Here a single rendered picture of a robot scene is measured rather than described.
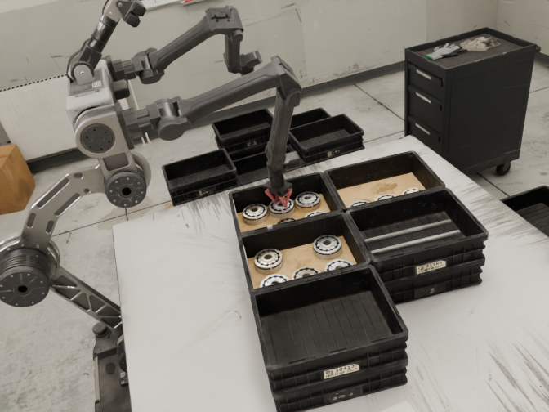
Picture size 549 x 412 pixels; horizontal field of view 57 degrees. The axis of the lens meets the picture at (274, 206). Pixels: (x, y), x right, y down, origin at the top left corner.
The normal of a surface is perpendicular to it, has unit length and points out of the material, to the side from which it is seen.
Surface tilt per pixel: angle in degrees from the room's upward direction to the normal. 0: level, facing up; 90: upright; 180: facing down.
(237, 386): 0
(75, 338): 0
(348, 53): 90
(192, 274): 0
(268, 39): 90
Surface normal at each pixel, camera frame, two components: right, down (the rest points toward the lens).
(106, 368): -0.14, -0.81
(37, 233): 0.32, 0.51
